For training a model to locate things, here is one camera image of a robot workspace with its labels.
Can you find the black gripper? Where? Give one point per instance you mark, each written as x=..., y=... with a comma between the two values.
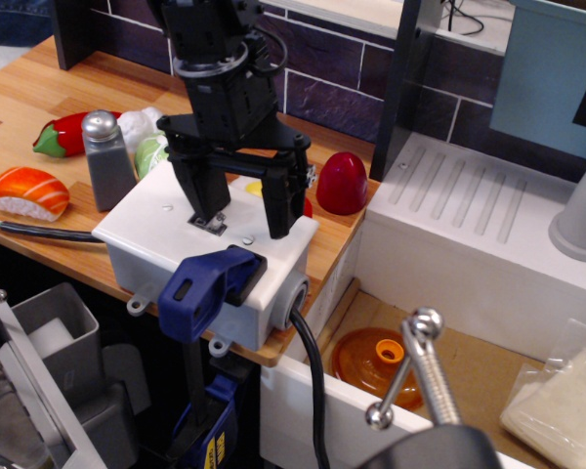
x=233, y=128

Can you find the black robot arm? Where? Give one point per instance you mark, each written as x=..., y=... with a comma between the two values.
x=222, y=56

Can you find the fried egg toy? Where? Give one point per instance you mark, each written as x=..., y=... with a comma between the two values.
x=250, y=185

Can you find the dark red egg toy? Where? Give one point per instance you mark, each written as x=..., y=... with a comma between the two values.
x=342, y=184

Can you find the green cabbage toy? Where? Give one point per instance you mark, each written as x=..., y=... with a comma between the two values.
x=150, y=152

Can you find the blue bar clamp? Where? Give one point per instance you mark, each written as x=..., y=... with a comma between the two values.
x=206, y=433

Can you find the grey salt shaker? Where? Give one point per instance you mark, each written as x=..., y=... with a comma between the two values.
x=111, y=171

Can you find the red chili pepper toy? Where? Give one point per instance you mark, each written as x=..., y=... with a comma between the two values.
x=61, y=137

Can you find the orange plastic lid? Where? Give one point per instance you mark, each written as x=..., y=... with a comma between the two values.
x=368, y=359

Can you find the white dish drying rack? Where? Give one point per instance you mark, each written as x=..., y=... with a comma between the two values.
x=467, y=234

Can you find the salmon sushi toy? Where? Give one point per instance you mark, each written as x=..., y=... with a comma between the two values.
x=33, y=193

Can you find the grey open bin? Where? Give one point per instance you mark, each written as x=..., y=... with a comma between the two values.
x=66, y=336

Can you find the light blue cabinet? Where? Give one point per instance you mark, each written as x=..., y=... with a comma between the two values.
x=541, y=96

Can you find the grey plastic cup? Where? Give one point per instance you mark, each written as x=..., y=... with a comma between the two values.
x=567, y=230

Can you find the clear bag of rice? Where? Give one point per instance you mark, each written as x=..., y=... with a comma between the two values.
x=547, y=407

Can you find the white electrical switch box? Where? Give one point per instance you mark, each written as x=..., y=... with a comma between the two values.
x=148, y=234

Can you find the dark grey vertical post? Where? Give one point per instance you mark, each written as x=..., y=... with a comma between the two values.
x=418, y=25

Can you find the chrome faucet handle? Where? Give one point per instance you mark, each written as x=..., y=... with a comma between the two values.
x=419, y=331

